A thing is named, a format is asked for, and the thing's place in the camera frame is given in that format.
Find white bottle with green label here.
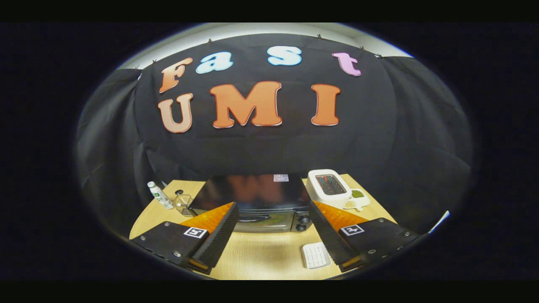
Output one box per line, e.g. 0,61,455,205
147,181,174,210

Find white sheet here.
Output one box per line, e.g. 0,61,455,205
427,210,450,234

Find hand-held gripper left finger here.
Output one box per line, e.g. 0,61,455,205
131,202,240,276

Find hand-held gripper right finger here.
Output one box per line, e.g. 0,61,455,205
308,201,422,273

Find black toaster oven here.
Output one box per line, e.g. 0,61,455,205
188,174,314,233

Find white divided snack dish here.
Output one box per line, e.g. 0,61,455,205
343,189,371,212

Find small wire mesh basket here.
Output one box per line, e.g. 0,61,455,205
174,190,193,216

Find white rectangular tray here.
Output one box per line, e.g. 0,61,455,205
302,242,331,270

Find white pop-up toaster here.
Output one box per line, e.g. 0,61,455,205
307,169,352,207

